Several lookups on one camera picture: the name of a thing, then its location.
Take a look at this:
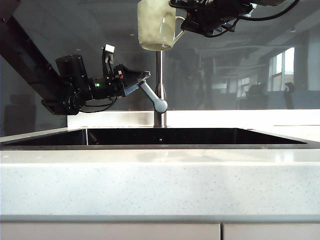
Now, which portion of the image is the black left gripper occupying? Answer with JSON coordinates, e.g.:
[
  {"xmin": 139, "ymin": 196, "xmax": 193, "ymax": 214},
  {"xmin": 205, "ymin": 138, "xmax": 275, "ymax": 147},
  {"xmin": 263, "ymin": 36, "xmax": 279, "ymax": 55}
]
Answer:
[{"xmin": 89, "ymin": 63, "xmax": 151, "ymax": 100}]

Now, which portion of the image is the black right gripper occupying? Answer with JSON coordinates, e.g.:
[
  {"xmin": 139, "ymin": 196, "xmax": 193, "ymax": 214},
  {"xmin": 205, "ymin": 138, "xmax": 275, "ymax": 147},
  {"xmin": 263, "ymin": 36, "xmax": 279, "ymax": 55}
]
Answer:
[{"xmin": 169, "ymin": 0, "xmax": 253, "ymax": 38}]

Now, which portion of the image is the steel faucet lever handle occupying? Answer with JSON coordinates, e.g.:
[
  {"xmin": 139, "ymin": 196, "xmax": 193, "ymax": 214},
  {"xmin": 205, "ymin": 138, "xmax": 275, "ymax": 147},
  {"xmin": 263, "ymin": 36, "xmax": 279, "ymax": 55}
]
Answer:
[{"xmin": 140, "ymin": 81, "xmax": 168, "ymax": 113}]

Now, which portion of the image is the pale green ceramic mug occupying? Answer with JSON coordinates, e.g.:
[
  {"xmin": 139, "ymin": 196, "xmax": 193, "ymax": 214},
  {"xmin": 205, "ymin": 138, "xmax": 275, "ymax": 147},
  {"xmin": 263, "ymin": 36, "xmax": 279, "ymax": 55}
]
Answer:
[{"xmin": 137, "ymin": 0, "xmax": 186, "ymax": 51}]

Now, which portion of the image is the steel gooseneck faucet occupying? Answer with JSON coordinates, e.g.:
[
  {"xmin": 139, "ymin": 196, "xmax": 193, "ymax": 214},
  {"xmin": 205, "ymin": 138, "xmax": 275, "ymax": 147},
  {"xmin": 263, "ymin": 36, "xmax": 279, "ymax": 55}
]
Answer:
[{"xmin": 154, "ymin": 49, "xmax": 169, "ymax": 128}]

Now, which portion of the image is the black sink basin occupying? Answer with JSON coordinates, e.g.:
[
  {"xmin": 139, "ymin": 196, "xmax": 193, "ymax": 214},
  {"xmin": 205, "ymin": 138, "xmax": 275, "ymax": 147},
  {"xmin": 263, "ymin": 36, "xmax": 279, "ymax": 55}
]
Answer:
[{"xmin": 1, "ymin": 127, "xmax": 309, "ymax": 151}]

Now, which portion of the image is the white counter upstand ledge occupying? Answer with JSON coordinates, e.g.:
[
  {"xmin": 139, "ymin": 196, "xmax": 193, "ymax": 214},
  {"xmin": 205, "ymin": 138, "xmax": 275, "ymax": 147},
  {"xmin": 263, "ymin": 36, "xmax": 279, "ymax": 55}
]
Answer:
[{"xmin": 66, "ymin": 109, "xmax": 320, "ymax": 128}]

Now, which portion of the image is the wide beige cabinet door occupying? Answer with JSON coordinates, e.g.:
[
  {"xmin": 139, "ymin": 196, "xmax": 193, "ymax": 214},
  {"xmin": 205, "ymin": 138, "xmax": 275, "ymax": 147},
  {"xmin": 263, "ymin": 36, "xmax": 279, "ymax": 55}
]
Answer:
[{"xmin": 0, "ymin": 223, "xmax": 222, "ymax": 240}]

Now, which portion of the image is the narrow beige cabinet door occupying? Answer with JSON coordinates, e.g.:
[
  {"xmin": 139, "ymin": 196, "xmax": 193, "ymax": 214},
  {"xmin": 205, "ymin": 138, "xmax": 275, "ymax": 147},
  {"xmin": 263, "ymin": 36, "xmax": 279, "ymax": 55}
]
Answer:
[{"xmin": 223, "ymin": 223, "xmax": 320, "ymax": 240}]

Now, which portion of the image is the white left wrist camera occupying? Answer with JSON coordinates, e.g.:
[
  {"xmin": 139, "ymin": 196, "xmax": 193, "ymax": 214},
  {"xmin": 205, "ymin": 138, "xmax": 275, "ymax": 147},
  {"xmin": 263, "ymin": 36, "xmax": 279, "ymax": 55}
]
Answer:
[{"xmin": 101, "ymin": 44, "xmax": 116, "ymax": 79}]

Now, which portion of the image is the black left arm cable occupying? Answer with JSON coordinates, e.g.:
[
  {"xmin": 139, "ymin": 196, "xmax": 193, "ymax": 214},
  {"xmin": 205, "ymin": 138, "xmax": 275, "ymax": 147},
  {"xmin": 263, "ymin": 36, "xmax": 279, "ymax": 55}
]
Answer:
[{"xmin": 77, "ymin": 96, "xmax": 119, "ymax": 114}]

